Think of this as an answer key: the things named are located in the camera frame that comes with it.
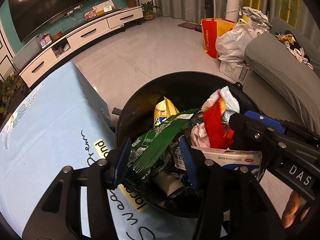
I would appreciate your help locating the leafy plant near door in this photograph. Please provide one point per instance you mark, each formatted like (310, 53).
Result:
(10, 93)

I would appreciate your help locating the white tv cabinet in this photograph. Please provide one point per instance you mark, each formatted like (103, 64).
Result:
(57, 51)

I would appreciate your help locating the right hand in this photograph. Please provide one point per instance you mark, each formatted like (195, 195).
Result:
(293, 209)

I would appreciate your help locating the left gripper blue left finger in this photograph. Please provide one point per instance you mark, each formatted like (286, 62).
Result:
(121, 160)

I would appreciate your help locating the white striped paper cup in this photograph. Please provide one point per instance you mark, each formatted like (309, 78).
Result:
(169, 184)

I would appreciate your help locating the blue floral tablecloth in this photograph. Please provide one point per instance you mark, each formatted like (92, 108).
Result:
(64, 121)

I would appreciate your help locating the white medicine box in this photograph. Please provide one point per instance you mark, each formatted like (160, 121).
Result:
(230, 159)

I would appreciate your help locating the pink snack wrapper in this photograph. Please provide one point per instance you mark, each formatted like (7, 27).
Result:
(199, 137)

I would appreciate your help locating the upright vacuum cleaner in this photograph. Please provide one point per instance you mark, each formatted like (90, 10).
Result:
(210, 8)

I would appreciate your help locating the potted plant by curtain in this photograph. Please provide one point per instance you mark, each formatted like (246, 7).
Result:
(147, 9)

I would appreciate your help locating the green foil snack bag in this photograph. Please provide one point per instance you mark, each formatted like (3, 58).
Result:
(149, 147)

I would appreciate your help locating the grey sofa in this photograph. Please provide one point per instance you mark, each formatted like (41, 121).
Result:
(282, 87)

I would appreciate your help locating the white plastic sack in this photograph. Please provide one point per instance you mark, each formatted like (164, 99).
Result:
(231, 45)

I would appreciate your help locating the red snack wrapper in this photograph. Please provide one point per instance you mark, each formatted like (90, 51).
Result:
(219, 136)

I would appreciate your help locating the white plastic bag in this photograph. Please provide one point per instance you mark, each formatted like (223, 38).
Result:
(226, 101)

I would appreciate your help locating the black trash bin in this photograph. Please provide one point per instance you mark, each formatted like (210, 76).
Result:
(186, 90)

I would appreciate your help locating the yellow chip bag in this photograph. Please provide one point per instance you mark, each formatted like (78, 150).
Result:
(164, 110)

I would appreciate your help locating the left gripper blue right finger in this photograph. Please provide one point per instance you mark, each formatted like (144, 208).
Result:
(187, 156)

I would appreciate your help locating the red yellow shopping bag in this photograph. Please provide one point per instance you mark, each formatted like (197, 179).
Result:
(212, 28)

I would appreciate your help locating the white paper roll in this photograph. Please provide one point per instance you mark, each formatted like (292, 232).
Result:
(232, 10)

